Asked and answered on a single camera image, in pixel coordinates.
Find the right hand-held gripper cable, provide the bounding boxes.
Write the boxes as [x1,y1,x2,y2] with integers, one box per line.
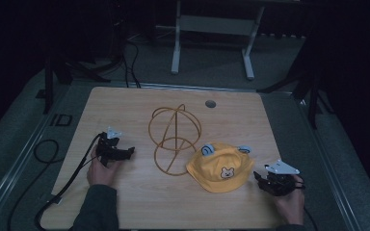
[296,178,320,231]

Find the gold wire hat stand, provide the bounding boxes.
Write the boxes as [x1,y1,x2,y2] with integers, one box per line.
[147,103,203,177]

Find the black metal stand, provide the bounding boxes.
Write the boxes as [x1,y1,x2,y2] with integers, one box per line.
[256,28,336,130]
[36,0,126,116]

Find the left hand-held gripper cable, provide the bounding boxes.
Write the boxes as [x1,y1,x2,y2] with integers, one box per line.
[34,131,106,231]

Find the white desk frame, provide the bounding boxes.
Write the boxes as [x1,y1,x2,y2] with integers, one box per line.
[155,0,267,81]

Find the person's right hand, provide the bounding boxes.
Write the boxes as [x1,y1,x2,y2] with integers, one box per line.
[273,174,306,226]

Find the hand-held gripper cable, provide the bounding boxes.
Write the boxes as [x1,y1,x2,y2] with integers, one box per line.
[296,178,320,231]
[34,131,106,231]

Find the yellow bear hat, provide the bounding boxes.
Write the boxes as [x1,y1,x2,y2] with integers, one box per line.
[185,141,255,194]

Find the looped black floor cable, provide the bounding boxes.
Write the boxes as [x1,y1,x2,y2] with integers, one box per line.
[7,139,61,231]

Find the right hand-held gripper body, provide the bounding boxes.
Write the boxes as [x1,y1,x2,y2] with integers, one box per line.
[261,159,306,197]

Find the person's left hand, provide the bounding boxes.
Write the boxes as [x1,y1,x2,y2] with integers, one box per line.
[86,149,123,188]

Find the black background floor cables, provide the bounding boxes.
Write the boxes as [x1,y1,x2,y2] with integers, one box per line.
[120,38,143,90]

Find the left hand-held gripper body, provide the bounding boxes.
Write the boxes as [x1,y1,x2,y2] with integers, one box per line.
[95,126,128,167]

